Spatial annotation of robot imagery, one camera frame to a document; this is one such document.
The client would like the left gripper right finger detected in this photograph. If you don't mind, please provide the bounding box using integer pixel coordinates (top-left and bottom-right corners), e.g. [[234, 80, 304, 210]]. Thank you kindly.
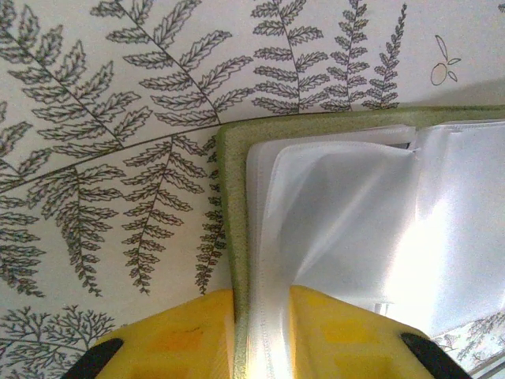
[[289, 285, 473, 379]]

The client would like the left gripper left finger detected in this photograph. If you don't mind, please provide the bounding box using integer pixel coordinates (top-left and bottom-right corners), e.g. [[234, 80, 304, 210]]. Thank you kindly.
[[65, 289, 238, 379]]

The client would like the floral fern print table cover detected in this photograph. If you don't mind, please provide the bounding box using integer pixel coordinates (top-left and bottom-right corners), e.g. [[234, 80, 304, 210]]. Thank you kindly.
[[0, 0, 505, 379]]

